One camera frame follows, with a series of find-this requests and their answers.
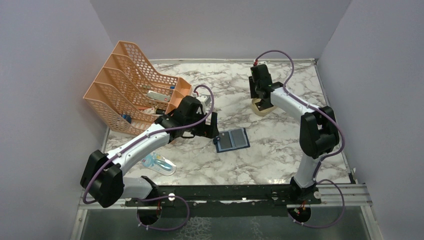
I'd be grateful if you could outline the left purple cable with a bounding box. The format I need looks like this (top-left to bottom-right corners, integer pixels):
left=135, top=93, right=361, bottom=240
left=82, top=85, right=216, bottom=232

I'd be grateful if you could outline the small black item in organizer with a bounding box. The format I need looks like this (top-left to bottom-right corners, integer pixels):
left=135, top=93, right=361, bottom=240
left=155, top=108, right=166, bottom=115

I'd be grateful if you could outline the clear blister pack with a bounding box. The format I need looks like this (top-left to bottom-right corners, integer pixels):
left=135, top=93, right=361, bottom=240
left=141, top=151, right=177, bottom=176

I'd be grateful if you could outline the purple cable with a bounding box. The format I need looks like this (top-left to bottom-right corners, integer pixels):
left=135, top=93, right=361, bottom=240
left=82, top=85, right=216, bottom=232
left=253, top=50, right=346, bottom=229

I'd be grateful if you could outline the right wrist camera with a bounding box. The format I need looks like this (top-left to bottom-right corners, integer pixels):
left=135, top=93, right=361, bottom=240
left=256, top=61, right=268, bottom=66

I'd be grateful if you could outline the black credit card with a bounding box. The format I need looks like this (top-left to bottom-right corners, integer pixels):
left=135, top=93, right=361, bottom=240
left=231, top=128, right=247, bottom=148
left=218, top=131, right=233, bottom=151

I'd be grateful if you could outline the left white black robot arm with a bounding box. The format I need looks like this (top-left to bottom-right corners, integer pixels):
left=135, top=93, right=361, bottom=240
left=80, top=96, right=219, bottom=208

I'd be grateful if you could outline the black mounting rail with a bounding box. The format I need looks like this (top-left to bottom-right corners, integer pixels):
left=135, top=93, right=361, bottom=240
left=125, top=184, right=322, bottom=218

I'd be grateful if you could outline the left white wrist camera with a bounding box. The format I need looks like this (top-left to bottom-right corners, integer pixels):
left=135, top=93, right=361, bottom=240
left=197, top=94, right=212, bottom=110

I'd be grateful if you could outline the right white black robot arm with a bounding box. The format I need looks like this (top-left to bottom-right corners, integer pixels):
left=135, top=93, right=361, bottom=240
left=248, top=63, right=340, bottom=204

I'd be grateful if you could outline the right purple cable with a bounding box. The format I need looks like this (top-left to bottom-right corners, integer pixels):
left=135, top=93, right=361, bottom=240
left=253, top=50, right=346, bottom=229

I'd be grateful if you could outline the blue item in organizer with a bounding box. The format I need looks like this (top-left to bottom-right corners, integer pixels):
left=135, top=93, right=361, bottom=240
left=121, top=114, right=132, bottom=124

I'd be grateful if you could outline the orange plastic file organizer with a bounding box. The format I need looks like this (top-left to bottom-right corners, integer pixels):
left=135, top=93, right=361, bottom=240
left=83, top=41, right=193, bottom=136

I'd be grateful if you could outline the dark blue card holder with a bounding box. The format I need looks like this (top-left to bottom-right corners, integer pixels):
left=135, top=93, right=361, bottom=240
left=213, top=127, right=251, bottom=153

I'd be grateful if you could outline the beige oval tray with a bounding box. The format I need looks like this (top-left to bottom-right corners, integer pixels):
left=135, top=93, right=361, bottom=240
left=250, top=98, right=277, bottom=117

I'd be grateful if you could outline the white grey eraser box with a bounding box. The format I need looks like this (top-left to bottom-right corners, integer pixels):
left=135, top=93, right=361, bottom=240
left=146, top=90, right=171, bottom=102

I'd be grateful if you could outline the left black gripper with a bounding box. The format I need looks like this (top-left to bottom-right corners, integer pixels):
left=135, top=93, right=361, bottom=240
left=185, top=109, right=219, bottom=139

